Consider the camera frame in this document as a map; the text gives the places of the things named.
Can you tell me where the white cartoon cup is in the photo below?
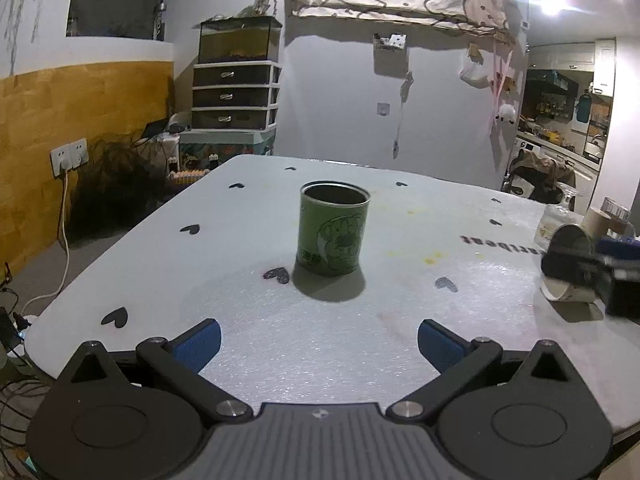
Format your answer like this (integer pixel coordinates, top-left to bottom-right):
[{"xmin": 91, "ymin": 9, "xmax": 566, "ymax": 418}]
[{"xmin": 541, "ymin": 224, "xmax": 596, "ymax": 304}]

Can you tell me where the glass terrarium tank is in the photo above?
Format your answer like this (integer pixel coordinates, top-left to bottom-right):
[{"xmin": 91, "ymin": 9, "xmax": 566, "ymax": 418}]
[{"xmin": 198, "ymin": 15, "xmax": 282, "ymax": 64}]

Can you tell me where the white power cable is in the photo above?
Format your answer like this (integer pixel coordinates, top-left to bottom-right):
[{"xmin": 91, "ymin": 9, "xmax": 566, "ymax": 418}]
[{"xmin": 19, "ymin": 169, "xmax": 72, "ymax": 319}]

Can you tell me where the white drawer unit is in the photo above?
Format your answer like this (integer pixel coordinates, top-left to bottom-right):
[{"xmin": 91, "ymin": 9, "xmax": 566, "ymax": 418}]
[{"xmin": 191, "ymin": 61, "xmax": 282, "ymax": 130}]

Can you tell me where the white wall socket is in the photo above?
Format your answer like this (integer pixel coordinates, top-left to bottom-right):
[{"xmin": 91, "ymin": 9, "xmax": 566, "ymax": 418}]
[{"xmin": 50, "ymin": 138, "xmax": 90, "ymax": 178}]

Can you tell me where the brown covered chair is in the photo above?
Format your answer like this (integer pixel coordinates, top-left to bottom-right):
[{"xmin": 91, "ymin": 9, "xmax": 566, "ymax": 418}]
[{"xmin": 501, "ymin": 148, "xmax": 576, "ymax": 204}]

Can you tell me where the white plush toy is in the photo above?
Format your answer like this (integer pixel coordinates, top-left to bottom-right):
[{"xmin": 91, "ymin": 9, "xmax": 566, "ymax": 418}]
[{"xmin": 495, "ymin": 103, "xmax": 518, "ymax": 125}]

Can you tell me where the green cartoon cup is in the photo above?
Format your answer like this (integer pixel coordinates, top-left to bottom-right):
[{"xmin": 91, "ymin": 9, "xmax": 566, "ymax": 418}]
[{"xmin": 296, "ymin": 180, "xmax": 371, "ymax": 276}]

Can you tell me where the clear stemmed glass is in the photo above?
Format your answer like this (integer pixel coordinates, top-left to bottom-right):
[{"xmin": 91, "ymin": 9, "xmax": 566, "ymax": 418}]
[{"xmin": 534, "ymin": 182, "xmax": 582, "ymax": 250}]

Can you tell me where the beige cup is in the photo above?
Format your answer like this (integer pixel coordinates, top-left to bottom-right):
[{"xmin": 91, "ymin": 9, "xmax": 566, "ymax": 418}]
[{"xmin": 582, "ymin": 207, "xmax": 627, "ymax": 240}]

